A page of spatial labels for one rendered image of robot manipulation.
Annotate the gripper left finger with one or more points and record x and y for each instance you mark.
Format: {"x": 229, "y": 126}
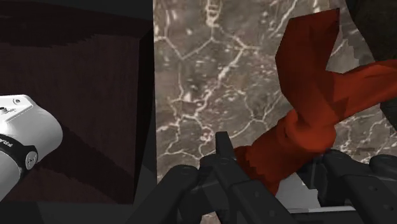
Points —
{"x": 223, "y": 192}

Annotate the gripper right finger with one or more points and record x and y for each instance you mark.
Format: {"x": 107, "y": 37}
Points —
{"x": 372, "y": 189}

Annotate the red ribbon bow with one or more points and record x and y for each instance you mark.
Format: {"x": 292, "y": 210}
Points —
{"x": 310, "y": 93}

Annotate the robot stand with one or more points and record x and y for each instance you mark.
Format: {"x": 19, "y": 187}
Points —
{"x": 93, "y": 93}

